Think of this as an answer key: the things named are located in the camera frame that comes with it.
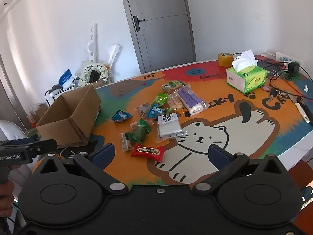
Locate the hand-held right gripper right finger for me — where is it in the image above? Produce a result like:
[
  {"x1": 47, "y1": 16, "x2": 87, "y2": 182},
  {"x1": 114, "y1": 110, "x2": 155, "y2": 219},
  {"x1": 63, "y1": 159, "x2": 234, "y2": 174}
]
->
[{"x1": 193, "y1": 144, "x2": 289, "y2": 196}]

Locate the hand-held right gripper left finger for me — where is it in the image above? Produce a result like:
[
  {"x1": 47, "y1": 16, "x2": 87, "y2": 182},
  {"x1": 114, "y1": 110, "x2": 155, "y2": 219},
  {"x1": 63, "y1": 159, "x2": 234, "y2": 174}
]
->
[{"x1": 32, "y1": 143, "x2": 129, "y2": 196}]

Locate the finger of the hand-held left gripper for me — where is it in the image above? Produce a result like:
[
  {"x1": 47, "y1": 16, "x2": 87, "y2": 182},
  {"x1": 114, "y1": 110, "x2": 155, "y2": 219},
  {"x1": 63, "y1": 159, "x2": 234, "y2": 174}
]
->
[
  {"x1": 24, "y1": 139, "x2": 58, "y2": 156},
  {"x1": 0, "y1": 136, "x2": 40, "y2": 148}
]

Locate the small clear brown snack packet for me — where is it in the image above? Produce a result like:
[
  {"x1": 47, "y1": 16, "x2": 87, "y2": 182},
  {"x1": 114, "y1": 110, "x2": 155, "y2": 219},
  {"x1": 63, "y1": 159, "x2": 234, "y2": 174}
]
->
[
  {"x1": 136, "y1": 103, "x2": 151, "y2": 116},
  {"x1": 120, "y1": 132, "x2": 134, "y2": 152}
]

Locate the cardboard box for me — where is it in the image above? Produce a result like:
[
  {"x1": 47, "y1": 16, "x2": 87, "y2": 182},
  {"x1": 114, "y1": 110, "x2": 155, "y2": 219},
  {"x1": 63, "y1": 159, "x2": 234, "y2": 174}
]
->
[{"x1": 36, "y1": 83, "x2": 101, "y2": 148}]

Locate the red snack packet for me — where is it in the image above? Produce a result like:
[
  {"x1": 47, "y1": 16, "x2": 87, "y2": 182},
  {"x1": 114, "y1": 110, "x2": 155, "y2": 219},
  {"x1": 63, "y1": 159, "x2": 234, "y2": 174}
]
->
[{"x1": 130, "y1": 144, "x2": 165, "y2": 162}]

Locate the blue snack packet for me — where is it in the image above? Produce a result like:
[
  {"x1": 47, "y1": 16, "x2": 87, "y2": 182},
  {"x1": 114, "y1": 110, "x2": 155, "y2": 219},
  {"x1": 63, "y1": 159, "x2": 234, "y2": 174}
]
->
[{"x1": 111, "y1": 110, "x2": 133, "y2": 123}]

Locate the dark green snack packet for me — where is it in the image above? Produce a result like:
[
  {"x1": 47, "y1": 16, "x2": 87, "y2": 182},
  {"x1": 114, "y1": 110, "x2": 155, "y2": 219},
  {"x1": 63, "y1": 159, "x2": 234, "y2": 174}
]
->
[{"x1": 129, "y1": 118, "x2": 152, "y2": 144}]

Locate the white black-label snack packet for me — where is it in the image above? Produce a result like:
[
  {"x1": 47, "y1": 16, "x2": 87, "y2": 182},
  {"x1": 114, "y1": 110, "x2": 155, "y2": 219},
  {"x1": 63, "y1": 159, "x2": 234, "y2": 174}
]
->
[{"x1": 156, "y1": 113, "x2": 188, "y2": 143}]

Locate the purple cake roll packet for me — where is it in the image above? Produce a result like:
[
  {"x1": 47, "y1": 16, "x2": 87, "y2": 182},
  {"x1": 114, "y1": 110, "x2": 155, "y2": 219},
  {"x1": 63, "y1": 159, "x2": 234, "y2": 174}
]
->
[{"x1": 175, "y1": 85, "x2": 207, "y2": 117}]

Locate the teal snack packet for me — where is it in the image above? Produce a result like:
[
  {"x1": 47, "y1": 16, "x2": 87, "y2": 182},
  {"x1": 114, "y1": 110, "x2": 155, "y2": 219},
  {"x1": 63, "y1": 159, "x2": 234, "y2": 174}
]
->
[{"x1": 146, "y1": 103, "x2": 166, "y2": 119}]

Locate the clear biscuit packet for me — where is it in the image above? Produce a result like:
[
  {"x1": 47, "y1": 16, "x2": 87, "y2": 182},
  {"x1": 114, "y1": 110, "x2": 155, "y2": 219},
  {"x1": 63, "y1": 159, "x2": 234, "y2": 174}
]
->
[{"x1": 167, "y1": 90, "x2": 184, "y2": 112}]

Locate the bright green snack packet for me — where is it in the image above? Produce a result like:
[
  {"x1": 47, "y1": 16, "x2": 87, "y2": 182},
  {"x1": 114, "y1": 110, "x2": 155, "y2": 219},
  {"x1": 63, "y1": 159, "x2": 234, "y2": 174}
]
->
[{"x1": 153, "y1": 93, "x2": 169, "y2": 107}]

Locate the green white cracker packet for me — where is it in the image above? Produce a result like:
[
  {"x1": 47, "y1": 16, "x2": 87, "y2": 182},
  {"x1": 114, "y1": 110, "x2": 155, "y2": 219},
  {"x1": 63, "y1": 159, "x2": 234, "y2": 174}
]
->
[{"x1": 162, "y1": 80, "x2": 188, "y2": 94}]

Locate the person's left hand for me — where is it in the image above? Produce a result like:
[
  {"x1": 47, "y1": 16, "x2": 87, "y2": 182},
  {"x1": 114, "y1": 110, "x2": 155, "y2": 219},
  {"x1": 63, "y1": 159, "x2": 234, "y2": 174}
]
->
[{"x1": 0, "y1": 163, "x2": 22, "y2": 216}]

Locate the grey white chair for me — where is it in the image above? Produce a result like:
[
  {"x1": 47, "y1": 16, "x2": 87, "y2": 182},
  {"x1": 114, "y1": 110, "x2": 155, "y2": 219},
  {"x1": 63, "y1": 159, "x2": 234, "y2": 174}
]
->
[{"x1": 0, "y1": 119, "x2": 33, "y2": 175}]

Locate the orange printed carton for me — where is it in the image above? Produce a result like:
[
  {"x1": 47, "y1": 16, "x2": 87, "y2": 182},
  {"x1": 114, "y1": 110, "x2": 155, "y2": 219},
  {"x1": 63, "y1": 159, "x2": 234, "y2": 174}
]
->
[{"x1": 26, "y1": 103, "x2": 50, "y2": 126}]

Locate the colourful cat print table mat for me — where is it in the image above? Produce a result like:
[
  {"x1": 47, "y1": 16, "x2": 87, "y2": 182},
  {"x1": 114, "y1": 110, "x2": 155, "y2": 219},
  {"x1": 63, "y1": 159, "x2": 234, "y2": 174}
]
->
[{"x1": 33, "y1": 54, "x2": 313, "y2": 187}]

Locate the black metal rack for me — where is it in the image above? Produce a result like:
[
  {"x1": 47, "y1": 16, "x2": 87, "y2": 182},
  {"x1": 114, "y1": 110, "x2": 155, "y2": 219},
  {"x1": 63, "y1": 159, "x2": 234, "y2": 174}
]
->
[{"x1": 44, "y1": 85, "x2": 74, "y2": 108}]

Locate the blue plastic bag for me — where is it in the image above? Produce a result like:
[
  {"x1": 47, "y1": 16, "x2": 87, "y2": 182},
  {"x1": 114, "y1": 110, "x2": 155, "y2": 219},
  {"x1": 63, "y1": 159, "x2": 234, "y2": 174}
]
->
[{"x1": 58, "y1": 69, "x2": 75, "y2": 89}]

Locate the green tissue box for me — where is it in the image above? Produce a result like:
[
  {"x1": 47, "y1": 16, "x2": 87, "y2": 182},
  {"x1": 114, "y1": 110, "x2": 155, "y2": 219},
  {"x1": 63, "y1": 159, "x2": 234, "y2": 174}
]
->
[{"x1": 226, "y1": 50, "x2": 268, "y2": 94}]

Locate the bunch of keys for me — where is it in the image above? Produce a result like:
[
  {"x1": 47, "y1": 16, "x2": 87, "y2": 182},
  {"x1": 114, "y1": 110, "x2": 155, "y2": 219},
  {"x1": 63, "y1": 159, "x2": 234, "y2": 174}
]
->
[{"x1": 268, "y1": 86, "x2": 291, "y2": 103}]

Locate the yellow tape roll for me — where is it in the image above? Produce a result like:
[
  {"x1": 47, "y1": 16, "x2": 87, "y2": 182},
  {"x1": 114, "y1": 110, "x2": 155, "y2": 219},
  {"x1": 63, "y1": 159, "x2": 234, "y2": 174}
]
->
[{"x1": 218, "y1": 52, "x2": 234, "y2": 67}]

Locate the short white foam board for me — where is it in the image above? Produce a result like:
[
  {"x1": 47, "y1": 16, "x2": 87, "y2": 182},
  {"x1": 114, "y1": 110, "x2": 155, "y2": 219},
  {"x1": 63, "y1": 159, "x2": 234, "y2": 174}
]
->
[{"x1": 106, "y1": 44, "x2": 120, "y2": 67}]

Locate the black curved object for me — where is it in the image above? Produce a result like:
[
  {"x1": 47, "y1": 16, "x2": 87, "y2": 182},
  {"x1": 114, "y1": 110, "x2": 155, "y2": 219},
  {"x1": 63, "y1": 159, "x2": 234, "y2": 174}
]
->
[{"x1": 297, "y1": 97, "x2": 313, "y2": 126}]

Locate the black flat device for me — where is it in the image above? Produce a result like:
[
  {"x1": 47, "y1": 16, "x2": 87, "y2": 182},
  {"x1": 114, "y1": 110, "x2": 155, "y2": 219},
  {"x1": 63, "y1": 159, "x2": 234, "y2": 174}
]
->
[{"x1": 255, "y1": 56, "x2": 284, "y2": 70}]

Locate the tall white foam board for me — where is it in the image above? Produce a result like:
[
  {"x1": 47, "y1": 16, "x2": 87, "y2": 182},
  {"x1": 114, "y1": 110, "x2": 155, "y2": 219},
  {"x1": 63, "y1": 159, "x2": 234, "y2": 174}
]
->
[{"x1": 83, "y1": 23, "x2": 98, "y2": 62}]

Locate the white power strip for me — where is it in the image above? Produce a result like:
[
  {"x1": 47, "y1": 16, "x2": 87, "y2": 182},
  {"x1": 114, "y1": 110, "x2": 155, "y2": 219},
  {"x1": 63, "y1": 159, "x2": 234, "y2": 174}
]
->
[{"x1": 275, "y1": 52, "x2": 305, "y2": 68}]

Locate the grey door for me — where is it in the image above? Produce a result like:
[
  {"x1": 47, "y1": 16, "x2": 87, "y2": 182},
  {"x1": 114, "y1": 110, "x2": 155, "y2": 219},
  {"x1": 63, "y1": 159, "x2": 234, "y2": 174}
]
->
[{"x1": 118, "y1": 0, "x2": 196, "y2": 74}]

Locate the panda print ring cushion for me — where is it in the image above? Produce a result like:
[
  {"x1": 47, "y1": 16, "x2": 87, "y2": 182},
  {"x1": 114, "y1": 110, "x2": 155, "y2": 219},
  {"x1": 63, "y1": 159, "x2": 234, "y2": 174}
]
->
[{"x1": 79, "y1": 61, "x2": 109, "y2": 87}]

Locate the black charger cable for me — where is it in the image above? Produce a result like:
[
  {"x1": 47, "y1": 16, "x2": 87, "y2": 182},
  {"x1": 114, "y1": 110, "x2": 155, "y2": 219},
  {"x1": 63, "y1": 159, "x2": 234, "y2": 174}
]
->
[{"x1": 267, "y1": 69, "x2": 290, "y2": 81}]

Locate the thin black cable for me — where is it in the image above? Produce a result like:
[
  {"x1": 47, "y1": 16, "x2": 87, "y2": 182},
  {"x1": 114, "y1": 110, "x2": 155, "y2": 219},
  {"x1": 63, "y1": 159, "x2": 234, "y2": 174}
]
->
[{"x1": 233, "y1": 52, "x2": 313, "y2": 82}]

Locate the black door handle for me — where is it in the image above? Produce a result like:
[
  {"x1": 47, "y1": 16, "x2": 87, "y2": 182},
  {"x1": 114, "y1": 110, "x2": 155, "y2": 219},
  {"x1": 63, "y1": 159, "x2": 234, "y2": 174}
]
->
[{"x1": 133, "y1": 15, "x2": 145, "y2": 32}]

